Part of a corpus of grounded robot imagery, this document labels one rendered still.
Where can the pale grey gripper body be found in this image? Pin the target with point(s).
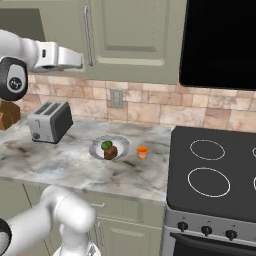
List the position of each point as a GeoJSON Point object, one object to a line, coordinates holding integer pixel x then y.
{"type": "Point", "coordinates": [70, 59]}

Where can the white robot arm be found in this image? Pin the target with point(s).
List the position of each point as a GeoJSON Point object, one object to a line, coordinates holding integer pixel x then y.
{"type": "Point", "coordinates": [70, 213]}

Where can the plain green upper cabinet door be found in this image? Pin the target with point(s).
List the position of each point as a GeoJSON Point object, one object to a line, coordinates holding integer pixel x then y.
{"type": "Point", "coordinates": [60, 20]}

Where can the green avocado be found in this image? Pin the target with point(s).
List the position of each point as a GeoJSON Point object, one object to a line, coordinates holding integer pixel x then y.
{"type": "Point", "coordinates": [106, 144]}

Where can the grey plate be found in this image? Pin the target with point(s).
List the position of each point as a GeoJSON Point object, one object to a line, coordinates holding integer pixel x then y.
{"type": "Point", "coordinates": [121, 145]}

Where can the brown bread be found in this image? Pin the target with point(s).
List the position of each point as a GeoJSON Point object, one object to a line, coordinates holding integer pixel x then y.
{"type": "Point", "coordinates": [110, 153]}

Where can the orange jam jar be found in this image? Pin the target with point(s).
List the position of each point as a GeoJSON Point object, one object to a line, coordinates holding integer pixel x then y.
{"type": "Point", "coordinates": [142, 153]}

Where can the green lower cabinet door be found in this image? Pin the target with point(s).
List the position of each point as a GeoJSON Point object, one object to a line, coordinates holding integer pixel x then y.
{"type": "Point", "coordinates": [133, 238]}
{"type": "Point", "coordinates": [15, 198]}

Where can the silver and black toaster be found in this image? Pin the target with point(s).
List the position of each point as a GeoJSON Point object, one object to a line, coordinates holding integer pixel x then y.
{"type": "Point", "coordinates": [50, 123]}

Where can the brown wooden knife block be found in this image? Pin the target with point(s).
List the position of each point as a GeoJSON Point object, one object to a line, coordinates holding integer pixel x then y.
{"type": "Point", "coordinates": [8, 115]}

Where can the black microwave oven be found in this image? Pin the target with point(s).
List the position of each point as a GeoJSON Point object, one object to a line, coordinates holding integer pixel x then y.
{"type": "Point", "coordinates": [218, 43]}

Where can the green drawer front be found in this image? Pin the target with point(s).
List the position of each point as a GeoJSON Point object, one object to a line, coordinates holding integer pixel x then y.
{"type": "Point", "coordinates": [133, 208]}

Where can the black and silver stove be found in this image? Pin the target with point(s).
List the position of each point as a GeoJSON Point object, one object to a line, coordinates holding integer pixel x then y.
{"type": "Point", "coordinates": [213, 180]}

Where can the black stove knob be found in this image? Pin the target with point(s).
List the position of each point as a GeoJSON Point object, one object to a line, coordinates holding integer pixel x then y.
{"type": "Point", "coordinates": [206, 230]}
{"type": "Point", "coordinates": [231, 234]}
{"type": "Point", "coordinates": [182, 226]}

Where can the grey wall outlet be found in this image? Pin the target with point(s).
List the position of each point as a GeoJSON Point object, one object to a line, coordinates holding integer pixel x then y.
{"type": "Point", "coordinates": [116, 98]}

